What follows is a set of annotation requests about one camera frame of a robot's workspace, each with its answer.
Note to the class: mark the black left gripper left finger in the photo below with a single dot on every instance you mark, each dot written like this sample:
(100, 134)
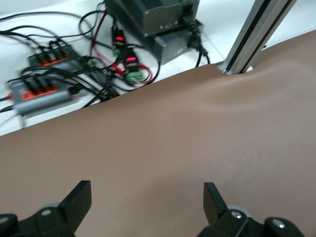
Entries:
(49, 222)

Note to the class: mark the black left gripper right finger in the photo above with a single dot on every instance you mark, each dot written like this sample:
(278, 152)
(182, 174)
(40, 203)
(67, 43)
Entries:
(229, 224)

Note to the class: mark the brown table mat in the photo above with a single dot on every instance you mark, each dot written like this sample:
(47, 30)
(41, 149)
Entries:
(172, 135)

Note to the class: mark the grey orange usb hub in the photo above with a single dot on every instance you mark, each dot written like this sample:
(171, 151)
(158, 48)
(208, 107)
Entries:
(42, 101)
(37, 59)

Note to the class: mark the dark grey metal box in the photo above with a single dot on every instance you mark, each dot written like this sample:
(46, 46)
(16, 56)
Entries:
(170, 47)

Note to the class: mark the grey ribbed metal box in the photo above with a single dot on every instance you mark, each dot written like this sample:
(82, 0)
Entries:
(160, 14)

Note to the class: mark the aluminium profile post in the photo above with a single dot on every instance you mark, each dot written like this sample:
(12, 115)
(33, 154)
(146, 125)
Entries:
(256, 37)

